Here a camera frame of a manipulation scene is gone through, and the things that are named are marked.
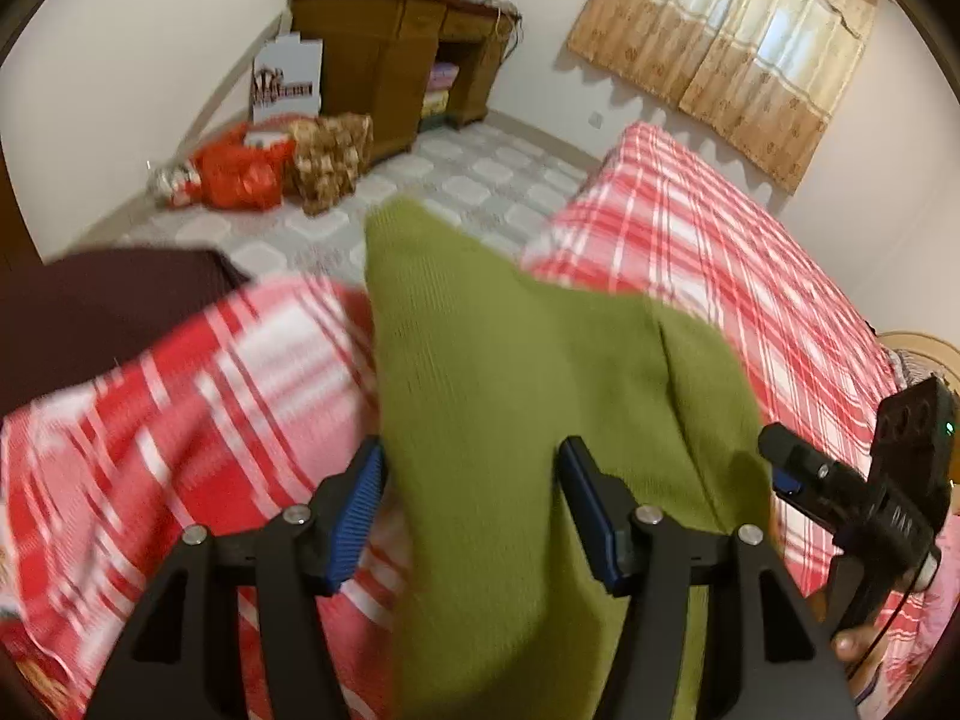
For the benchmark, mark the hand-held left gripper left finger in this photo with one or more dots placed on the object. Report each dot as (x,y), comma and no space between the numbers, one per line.
(356,517)

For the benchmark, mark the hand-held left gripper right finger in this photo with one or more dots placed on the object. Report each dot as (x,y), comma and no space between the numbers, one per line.
(592,517)

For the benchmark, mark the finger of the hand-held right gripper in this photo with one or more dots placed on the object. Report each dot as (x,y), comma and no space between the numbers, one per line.
(786,481)
(806,461)

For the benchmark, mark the green striped sweater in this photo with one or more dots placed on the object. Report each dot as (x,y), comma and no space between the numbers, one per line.
(510,360)

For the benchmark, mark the person's right hand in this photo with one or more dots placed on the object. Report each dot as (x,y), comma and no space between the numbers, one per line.
(851,643)

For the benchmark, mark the striped pillow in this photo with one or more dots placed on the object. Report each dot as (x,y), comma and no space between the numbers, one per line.
(909,371)

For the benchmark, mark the cream wooden headboard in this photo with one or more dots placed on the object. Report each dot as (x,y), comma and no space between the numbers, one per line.
(930,341)

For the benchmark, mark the red plaid blanket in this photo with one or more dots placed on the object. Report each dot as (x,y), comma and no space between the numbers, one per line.
(712,240)

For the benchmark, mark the dark brown furniture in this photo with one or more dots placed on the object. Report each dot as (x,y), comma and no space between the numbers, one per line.
(90,315)

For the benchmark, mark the brown patterned bag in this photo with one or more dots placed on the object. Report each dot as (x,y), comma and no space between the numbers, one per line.
(326,161)

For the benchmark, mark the red plastic bag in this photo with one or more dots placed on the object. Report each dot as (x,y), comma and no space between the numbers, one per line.
(240,176)

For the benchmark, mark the shiny foil bag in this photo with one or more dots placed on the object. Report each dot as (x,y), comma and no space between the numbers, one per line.
(172,184)

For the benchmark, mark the beige patterned window curtain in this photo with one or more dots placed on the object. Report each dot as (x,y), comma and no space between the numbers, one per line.
(712,52)

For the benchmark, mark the pink box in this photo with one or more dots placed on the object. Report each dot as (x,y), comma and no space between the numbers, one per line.
(442,77)

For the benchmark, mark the brown wooden desk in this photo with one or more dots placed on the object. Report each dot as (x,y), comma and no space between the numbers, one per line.
(375,67)

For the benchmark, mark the white paper bag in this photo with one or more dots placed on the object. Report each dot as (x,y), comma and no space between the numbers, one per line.
(289,64)

